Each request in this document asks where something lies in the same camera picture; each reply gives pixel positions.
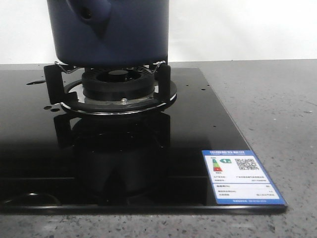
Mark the dark blue cooking pot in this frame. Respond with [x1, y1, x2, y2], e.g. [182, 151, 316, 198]
[47, 0, 169, 67]

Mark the black right pot support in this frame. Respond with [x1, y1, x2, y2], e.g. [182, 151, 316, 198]
[44, 61, 177, 116]

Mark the black right burner head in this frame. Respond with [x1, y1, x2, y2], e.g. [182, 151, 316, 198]
[82, 67, 155, 101]

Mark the blue energy label sticker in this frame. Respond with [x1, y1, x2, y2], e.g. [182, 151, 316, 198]
[202, 150, 286, 205]

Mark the black glass gas stove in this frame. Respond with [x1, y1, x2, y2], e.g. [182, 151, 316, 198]
[0, 68, 287, 214]

